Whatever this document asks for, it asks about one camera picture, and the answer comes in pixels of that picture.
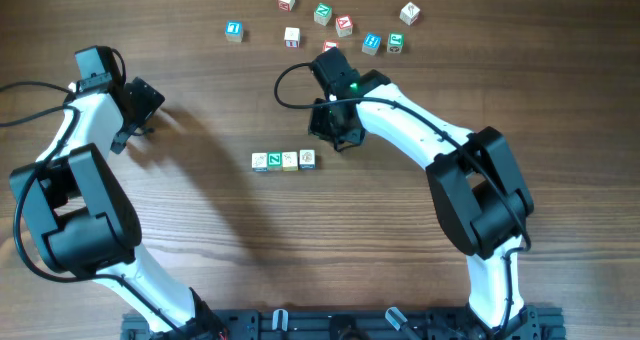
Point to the yellow sided white block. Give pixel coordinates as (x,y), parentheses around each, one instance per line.
(290,161)

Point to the green J block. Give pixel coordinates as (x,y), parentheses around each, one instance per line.
(395,43)

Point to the blue letter block right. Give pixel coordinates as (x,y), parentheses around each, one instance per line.
(371,44)

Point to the blue sided picture block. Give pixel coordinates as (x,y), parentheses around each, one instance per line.
(307,159)

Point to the red letter block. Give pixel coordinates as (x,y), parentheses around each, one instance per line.
(327,45)
(344,25)

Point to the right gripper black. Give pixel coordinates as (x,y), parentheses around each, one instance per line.
(317,129)

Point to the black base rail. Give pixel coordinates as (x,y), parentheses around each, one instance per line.
(435,323)

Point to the red sided block green N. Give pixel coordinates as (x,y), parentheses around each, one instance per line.
(274,161)

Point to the plain picture block right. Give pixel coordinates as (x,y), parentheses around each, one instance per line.
(409,13)

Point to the red letter block lower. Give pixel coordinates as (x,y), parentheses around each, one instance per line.
(327,45)

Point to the red letter block upper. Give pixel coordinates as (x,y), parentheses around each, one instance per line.
(344,25)

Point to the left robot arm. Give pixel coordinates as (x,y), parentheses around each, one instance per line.
(74,223)

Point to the green N block top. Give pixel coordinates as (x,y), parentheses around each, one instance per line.
(322,14)

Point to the blue sided white block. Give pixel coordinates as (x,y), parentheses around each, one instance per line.
(259,162)

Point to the blue letter block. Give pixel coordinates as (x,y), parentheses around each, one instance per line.
(234,31)
(371,44)

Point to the red picture block top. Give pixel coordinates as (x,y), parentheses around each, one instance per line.
(286,5)

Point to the red sided white block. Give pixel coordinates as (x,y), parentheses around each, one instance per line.
(292,37)

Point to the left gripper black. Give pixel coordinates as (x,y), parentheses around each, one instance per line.
(148,99)

